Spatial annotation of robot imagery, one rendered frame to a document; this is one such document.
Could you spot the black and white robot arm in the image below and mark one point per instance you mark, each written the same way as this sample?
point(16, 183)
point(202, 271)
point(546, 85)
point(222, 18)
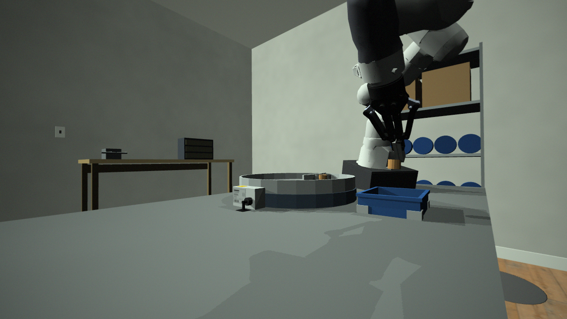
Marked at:
point(375, 27)

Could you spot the blue crate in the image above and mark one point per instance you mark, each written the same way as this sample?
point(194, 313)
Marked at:
point(394, 202)

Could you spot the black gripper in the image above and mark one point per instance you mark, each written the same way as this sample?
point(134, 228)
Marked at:
point(388, 99)

